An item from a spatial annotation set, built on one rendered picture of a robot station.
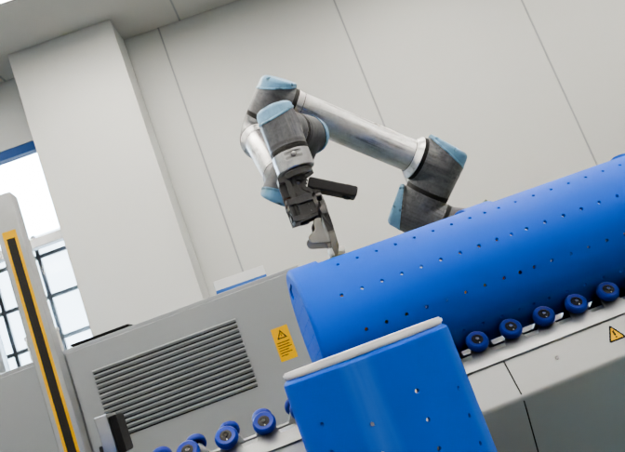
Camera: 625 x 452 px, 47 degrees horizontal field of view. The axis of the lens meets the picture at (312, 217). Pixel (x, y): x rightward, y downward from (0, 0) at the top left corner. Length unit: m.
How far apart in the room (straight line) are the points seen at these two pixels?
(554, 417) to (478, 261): 0.33
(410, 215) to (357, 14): 2.66
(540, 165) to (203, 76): 2.22
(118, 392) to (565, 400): 2.15
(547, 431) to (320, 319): 0.49
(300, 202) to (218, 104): 3.15
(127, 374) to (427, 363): 2.27
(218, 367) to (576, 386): 1.93
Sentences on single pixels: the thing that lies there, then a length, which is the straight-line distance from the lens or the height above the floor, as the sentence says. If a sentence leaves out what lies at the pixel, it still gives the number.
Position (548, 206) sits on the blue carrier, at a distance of 1.57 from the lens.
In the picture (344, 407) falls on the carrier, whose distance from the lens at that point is 1.08.
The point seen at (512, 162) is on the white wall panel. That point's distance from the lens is 4.69.
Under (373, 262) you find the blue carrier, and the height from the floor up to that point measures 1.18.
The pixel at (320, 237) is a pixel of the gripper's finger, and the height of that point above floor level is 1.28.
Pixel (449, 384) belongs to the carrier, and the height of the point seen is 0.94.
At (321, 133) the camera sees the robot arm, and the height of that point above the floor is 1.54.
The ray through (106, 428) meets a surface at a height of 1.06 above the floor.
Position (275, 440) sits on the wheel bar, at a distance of 1.41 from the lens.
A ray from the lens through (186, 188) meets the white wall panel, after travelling 4.59.
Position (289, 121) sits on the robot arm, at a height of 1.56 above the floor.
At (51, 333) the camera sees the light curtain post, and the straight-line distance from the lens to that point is 1.89.
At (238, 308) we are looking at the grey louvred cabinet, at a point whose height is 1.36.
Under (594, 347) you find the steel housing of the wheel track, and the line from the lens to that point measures 1.55.
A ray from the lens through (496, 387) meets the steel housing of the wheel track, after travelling 1.47.
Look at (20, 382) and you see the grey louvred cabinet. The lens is 3.39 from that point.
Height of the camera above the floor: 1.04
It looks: 10 degrees up
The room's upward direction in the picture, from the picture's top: 20 degrees counter-clockwise
